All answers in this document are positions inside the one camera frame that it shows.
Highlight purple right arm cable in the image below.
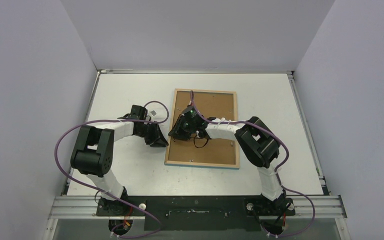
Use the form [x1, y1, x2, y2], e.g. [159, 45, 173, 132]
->
[189, 90, 316, 239]

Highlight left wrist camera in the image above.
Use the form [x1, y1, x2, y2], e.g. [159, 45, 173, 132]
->
[150, 110, 157, 117]

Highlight aluminium front rail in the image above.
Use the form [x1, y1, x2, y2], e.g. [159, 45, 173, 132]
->
[49, 195, 347, 219]

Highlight brown cardboard backing board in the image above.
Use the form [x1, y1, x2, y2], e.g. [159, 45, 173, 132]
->
[168, 91, 236, 166]

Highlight wooden picture frame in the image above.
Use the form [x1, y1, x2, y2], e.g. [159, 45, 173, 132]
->
[164, 88, 240, 170]

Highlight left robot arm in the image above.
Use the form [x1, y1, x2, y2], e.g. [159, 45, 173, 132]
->
[71, 105, 169, 216]

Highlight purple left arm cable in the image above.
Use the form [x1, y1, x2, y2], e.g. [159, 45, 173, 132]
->
[54, 100, 170, 239]

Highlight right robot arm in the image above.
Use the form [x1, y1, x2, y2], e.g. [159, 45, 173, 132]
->
[168, 109, 287, 215]

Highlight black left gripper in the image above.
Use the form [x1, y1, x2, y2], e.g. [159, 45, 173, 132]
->
[136, 121, 168, 148]

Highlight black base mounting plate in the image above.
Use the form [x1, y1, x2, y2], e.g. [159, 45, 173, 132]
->
[96, 195, 295, 232]

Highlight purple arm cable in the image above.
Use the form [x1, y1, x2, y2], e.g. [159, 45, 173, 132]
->
[54, 100, 170, 239]
[189, 90, 316, 239]

